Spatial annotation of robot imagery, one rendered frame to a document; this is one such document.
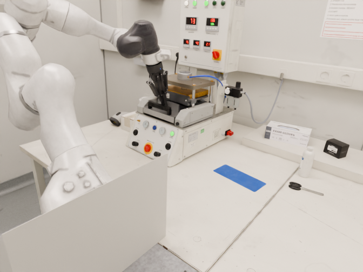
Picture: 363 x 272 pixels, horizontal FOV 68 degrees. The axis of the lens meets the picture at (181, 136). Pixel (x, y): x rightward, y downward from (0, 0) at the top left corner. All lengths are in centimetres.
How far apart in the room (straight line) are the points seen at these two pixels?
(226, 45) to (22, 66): 93
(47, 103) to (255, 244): 75
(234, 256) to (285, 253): 16
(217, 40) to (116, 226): 107
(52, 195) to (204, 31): 112
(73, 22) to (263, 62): 109
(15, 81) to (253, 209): 90
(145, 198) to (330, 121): 125
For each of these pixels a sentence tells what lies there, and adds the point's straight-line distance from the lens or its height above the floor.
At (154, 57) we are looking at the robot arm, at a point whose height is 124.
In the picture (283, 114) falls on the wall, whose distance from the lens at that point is 181.
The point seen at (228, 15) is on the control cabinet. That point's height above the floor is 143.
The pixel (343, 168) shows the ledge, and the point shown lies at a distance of 147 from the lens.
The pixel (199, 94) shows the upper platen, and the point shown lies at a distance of 142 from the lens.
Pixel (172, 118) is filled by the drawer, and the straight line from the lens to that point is 130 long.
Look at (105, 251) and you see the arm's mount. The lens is 76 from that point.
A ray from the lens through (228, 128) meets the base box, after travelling 163.
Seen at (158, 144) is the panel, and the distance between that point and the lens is 135.
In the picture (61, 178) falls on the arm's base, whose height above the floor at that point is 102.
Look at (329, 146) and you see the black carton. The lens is 157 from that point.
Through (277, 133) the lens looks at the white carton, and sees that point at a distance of 160.
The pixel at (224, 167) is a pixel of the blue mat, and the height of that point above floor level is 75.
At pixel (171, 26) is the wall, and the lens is 220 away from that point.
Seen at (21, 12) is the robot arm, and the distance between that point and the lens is 104.
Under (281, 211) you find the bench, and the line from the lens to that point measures 113.
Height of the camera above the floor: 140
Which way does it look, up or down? 23 degrees down
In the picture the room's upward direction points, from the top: 3 degrees clockwise
